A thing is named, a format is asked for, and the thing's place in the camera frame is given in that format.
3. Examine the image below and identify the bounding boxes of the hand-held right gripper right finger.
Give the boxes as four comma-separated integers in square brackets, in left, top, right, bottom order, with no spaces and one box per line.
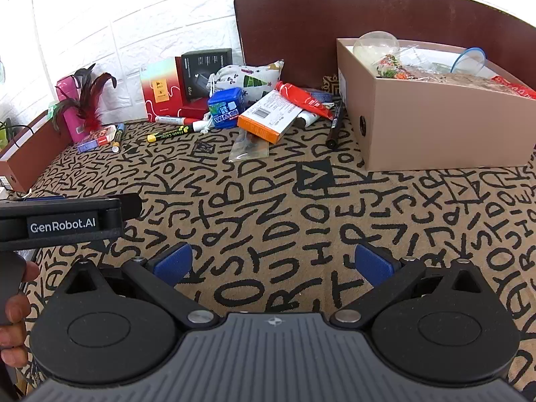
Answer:
[329,243,490,328]

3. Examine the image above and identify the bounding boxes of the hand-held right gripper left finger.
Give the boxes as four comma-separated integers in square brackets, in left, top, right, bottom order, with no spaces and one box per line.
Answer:
[63,242,216,330]

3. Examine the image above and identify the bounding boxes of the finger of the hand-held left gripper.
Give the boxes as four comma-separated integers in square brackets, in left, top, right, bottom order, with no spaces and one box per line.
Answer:
[121,194,143,221]

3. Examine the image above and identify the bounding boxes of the black marker with white cap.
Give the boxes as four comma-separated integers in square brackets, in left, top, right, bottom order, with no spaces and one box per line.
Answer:
[146,123,195,143]

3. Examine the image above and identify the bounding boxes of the brown cardboard box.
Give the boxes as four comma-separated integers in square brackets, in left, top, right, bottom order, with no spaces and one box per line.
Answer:
[336,38,536,172]

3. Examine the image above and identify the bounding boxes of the person's left hand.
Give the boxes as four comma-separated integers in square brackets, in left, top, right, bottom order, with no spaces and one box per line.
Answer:
[0,261,40,366]

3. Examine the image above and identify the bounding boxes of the brown paper box left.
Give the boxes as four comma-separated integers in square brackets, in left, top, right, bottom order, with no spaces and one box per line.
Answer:
[0,109,70,193]

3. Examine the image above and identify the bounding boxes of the playing card pack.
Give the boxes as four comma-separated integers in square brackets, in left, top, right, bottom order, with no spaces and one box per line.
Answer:
[76,125,118,153]

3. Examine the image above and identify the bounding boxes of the red-cap white marker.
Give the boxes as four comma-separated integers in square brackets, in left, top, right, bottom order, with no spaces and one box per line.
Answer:
[155,116,197,127]

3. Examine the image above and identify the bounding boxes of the red and black feathers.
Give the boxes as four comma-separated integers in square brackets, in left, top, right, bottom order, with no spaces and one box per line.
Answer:
[50,64,118,133]

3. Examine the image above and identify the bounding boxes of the letter-print tan blanket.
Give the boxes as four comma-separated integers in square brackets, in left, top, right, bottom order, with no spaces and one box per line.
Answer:
[17,88,536,394]

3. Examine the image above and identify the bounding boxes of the small red box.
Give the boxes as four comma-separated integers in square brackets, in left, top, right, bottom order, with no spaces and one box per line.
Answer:
[180,100,212,119]

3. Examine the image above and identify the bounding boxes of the red holographic box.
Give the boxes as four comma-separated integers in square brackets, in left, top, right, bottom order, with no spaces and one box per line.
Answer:
[139,56,185,123]

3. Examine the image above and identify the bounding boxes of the clear plastic bag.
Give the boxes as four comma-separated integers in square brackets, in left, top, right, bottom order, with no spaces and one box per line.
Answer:
[229,130,271,162]

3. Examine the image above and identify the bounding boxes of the pink bottle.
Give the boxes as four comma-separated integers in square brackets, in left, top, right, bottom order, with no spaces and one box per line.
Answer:
[56,74,90,143]

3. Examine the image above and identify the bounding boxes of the blue gum box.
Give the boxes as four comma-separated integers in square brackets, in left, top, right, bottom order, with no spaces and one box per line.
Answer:
[208,87,248,130]

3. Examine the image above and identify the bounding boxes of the black marker pen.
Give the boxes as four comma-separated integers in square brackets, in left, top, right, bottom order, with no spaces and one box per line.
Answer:
[326,100,346,149]

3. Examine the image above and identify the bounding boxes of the black charger box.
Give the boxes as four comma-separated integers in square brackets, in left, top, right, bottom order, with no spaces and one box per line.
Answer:
[181,49,233,103]

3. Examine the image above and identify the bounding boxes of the white tube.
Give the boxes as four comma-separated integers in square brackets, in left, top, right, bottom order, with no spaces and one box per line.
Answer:
[294,107,325,128]

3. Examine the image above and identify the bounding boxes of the orange and white box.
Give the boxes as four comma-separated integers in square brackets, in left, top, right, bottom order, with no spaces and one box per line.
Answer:
[237,89,303,144]

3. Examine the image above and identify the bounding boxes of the small red white packet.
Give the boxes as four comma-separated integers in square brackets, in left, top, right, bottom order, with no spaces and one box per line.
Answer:
[274,81,336,119]

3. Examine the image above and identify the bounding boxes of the floral packet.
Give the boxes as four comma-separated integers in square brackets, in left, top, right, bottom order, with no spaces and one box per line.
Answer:
[374,54,415,80]

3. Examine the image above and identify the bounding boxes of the crumpled clear plastic wrap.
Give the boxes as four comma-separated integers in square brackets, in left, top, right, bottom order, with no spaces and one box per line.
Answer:
[398,44,453,80]

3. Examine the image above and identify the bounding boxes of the clear plastic dome lid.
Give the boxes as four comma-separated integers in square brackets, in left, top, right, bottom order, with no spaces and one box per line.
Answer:
[353,30,400,66]

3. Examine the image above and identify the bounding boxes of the blue-rim glass bowl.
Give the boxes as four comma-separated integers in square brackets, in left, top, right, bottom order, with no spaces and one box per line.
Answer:
[450,47,486,77]

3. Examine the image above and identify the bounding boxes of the dark brown headboard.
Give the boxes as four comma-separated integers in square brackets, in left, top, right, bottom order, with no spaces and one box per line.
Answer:
[233,0,536,98]

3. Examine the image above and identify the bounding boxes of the printed drawstring pouch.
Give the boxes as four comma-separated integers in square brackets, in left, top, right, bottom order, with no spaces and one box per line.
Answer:
[197,61,284,135]

